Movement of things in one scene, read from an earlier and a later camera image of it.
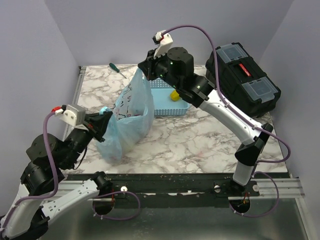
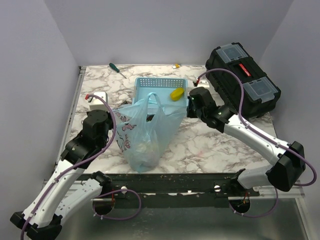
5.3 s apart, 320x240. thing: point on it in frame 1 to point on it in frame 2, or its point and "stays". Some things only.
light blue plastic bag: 132,118 to 142,128
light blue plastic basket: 163,105 stays
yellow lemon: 174,95 stays
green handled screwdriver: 113,66 stays
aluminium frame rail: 74,100 stays
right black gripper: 147,65 to 189,113
